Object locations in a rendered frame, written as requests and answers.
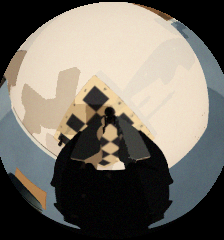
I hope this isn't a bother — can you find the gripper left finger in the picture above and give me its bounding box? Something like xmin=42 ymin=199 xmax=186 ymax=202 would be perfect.
xmin=50 ymin=115 xmax=106 ymax=187

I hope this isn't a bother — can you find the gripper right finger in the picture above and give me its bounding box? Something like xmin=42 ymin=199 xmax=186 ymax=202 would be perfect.
xmin=113 ymin=115 xmax=173 ymax=185

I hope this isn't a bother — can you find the black and cream chessboard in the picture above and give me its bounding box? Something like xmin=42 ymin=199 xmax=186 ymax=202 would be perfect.
xmin=54 ymin=75 xmax=155 ymax=168

